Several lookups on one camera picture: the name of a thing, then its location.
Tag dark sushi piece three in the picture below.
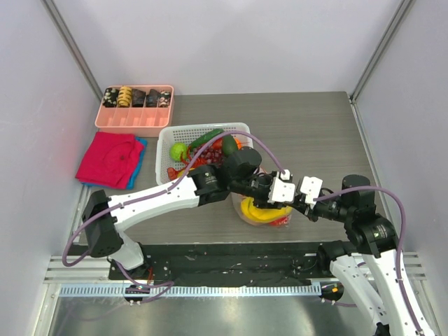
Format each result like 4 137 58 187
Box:
157 90 172 108

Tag long green cucumber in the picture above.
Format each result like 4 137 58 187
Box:
189 128 224 150

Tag pink divided tray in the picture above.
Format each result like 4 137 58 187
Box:
95 85 174 137

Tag dark green avocado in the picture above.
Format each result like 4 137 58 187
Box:
221 134 239 157

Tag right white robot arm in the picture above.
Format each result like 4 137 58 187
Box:
295 174 434 335

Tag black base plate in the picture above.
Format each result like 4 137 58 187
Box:
66 241 365 286

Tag dark sushi piece two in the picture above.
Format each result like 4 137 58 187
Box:
145 89 160 108

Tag dark sushi piece one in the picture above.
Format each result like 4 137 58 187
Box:
102 87 119 108

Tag yellow spiral pastry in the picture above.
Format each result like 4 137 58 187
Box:
117 86 132 108

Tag yellow banana bunch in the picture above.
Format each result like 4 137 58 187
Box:
240 197 293 224

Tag white slotted cable duct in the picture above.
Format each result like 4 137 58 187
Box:
59 282 321 298

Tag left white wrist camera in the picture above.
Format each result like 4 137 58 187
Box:
267 169 295 204

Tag clear zip top bag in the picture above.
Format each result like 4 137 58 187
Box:
231 168 293 226

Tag small orange fruit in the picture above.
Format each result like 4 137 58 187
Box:
234 138 242 149

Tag green lime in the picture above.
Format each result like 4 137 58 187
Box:
169 142 188 162

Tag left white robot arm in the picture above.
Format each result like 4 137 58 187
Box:
82 147 276 279

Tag blue folded cloth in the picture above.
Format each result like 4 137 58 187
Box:
79 137 148 186

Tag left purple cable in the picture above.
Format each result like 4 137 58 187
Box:
62 131 291 305

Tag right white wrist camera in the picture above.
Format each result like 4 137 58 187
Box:
299 176 323 208

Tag dark cake piece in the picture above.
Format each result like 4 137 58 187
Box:
132 88 146 108

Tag magenta folded cloth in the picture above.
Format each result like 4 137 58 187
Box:
76 131 146 186

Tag red apple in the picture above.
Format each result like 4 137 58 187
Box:
269 215 291 227

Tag white plastic basket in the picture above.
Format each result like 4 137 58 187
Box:
155 122 250 185

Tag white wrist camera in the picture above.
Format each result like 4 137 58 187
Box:
299 176 323 208
267 169 295 204

